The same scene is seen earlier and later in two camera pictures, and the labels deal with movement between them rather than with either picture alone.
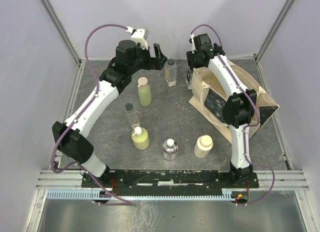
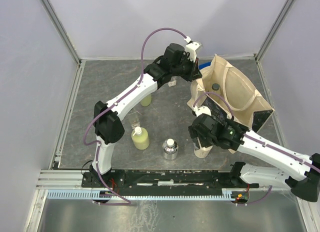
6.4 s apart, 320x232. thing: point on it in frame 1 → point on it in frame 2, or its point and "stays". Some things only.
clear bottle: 189,80 → 215,86
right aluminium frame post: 275,27 stays
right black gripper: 189,56 → 193,134
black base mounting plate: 168,182 stays
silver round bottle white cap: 170,147 stays
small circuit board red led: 241,196 stays
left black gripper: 153,63 → 194,73
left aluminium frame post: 50,11 stays
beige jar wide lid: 204,144 stays
